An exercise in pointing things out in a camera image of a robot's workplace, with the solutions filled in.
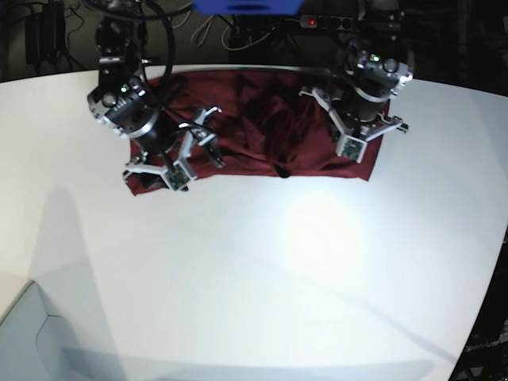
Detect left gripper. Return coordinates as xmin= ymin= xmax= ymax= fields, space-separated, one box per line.
xmin=299 ymin=87 xmax=409 ymax=151

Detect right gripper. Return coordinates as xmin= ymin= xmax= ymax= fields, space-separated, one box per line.
xmin=122 ymin=106 xmax=225 ymax=191

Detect dark red t-shirt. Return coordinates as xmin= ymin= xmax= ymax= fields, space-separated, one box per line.
xmin=126 ymin=69 xmax=394 ymax=198

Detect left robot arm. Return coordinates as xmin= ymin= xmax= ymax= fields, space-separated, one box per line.
xmin=299 ymin=1 xmax=414 ymax=164

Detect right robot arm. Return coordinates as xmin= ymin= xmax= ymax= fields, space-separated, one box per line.
xmin=85 ymin=1 xmax=225 ymax=191

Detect black power strip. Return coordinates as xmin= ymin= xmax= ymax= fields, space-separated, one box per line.
xmin=298 ymin=15 xmax=354 ymax=32

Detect blue box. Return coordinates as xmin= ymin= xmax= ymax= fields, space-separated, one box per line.
xmin=192 ymin=0 xmax=303 ymax=15

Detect black box on floor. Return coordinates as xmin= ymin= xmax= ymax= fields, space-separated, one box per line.
xmin=25 ymin=1 xmax=65 ymax=65

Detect white bin corner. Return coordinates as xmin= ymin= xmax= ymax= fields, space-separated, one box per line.
xmin=1 ymin=283 xmax=83 ymax=380

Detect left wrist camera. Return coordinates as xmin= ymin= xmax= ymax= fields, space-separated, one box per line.
xmin=336 ymin=134 xmax=368 ymax=164

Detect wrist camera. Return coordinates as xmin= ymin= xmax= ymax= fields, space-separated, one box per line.
xmin=162 ymin=164 xmax=197 ymax=191
xmin=336 ymin=134 xmax=368 ymax=164

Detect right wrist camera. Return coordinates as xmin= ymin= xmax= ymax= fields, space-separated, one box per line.
xmin=162 ymin=164 xmax=197 ymax=191

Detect white cable loops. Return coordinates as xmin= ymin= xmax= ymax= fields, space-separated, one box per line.
xmin=174 ymin=7 xmax=279 ymax=52

